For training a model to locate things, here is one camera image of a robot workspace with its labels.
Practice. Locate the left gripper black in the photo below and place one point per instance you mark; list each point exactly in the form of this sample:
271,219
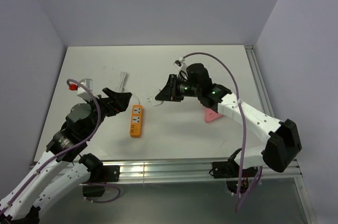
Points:
120,100

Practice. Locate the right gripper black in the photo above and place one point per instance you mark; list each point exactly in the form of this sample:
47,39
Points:
170,90

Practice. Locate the white plug adapter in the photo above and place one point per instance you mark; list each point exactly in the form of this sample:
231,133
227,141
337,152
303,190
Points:
153,102

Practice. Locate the orange power strip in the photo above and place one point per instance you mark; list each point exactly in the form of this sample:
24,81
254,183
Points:
136,121

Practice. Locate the pink triangular power strip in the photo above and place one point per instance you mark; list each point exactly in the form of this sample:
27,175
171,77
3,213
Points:
210,115

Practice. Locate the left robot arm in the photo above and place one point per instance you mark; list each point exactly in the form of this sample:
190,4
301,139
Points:
40,189

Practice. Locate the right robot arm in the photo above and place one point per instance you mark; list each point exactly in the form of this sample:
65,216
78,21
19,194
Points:
280,139

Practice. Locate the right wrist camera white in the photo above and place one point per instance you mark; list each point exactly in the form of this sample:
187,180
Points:
181,72

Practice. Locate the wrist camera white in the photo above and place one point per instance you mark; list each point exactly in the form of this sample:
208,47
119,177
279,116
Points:
83,89
181,72

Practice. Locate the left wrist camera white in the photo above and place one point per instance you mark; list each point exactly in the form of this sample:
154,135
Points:
83,89

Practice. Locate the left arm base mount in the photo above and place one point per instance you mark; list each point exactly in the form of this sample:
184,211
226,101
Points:
95,187

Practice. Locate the front aluminium rail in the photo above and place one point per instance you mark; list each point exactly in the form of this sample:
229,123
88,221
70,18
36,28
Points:
160,171

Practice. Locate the aluminium rail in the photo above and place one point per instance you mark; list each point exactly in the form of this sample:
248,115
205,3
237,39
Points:
160,171
260,85

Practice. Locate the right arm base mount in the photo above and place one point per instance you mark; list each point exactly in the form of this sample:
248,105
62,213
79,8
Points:
228,170

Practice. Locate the right aluminium rail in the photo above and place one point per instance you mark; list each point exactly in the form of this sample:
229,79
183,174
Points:
260,85

